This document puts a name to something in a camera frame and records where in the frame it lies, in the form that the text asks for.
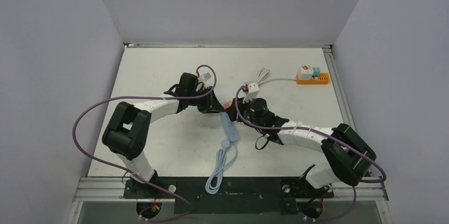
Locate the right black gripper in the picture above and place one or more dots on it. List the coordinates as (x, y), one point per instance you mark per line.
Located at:
(234, 115)

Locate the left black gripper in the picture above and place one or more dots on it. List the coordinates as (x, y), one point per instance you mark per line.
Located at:
(210, 105)

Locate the small pink plug adapter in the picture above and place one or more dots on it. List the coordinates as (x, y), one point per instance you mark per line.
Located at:
(227, 104)

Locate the pink blue power strip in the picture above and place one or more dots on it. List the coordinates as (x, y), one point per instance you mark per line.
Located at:
(229, 127)

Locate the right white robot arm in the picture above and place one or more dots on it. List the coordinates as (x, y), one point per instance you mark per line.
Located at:
(298, 134)

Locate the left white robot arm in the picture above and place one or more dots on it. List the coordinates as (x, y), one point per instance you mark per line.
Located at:
(127, 130)

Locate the teal plug adapter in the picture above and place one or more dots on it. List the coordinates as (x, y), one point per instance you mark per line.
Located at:
(316, 71)

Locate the white cube adapter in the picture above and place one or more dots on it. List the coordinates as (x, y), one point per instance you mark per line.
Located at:
(305, 72)

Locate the orange power strip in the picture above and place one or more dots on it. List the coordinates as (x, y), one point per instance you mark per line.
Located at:
(321, 79)

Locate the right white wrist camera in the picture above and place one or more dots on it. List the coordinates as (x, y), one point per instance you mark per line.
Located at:
(251, 91)

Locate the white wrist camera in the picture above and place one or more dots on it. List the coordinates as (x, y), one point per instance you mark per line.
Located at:
(206, 80)
(251, 91)

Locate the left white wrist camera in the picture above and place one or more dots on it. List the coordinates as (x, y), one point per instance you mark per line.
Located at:
(206, 80)

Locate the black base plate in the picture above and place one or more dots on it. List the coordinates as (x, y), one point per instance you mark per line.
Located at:
(237, 195)

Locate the aluminium frame rail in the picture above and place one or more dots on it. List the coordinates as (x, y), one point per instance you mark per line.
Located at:
(342, 99)

